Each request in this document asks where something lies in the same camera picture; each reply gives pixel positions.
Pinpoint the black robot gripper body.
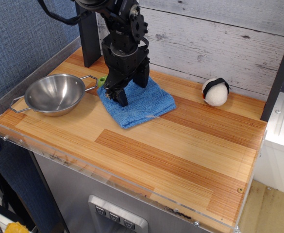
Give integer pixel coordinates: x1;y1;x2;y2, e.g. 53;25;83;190
102;35;150;101

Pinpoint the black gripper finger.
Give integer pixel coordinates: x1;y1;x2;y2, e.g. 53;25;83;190
133;65;150;88
116;89;128;107

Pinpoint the blue microfiber towel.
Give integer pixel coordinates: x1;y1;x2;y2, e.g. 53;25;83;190
97;77;176;129

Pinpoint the grey spatula with green handle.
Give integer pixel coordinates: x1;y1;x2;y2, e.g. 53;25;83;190
98;75;107;87

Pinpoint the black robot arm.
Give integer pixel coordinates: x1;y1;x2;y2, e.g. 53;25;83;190
77;0;150;107

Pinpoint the white plush ball black band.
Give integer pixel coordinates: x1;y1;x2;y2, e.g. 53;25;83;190
202;78;230;107

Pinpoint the clear acrylic table guard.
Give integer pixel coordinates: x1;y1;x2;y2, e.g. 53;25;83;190
0;112;266;233

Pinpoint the silver panel with buttons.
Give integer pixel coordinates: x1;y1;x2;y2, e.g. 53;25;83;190
88;195;149;233

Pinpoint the white ribbed appliance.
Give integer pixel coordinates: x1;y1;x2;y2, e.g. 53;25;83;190
254;92;284;192

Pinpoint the yellow and black object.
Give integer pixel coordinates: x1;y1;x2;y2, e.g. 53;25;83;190
0;222;30;233

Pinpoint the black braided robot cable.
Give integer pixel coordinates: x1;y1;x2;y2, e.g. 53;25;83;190
37;0;94;26

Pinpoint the stainless steel bowl with handles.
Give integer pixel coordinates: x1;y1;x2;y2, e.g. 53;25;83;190
9;74;99;117

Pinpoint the dark grey right post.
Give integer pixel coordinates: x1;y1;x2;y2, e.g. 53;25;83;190
260;55;284;122

